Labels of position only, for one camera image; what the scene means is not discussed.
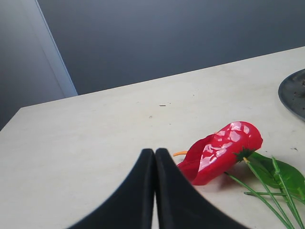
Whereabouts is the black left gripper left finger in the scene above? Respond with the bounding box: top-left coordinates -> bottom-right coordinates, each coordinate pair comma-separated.
70,149 -> 155,229

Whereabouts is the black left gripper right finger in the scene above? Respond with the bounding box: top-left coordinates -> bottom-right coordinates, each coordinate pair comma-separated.
155,148 -> 246,229

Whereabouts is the artificial red anthurium plant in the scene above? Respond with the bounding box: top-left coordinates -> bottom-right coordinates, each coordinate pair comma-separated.
174,121 -> 305,229

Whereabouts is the round steel plate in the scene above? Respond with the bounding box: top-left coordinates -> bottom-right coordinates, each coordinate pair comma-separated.
278,69 -> 305,121

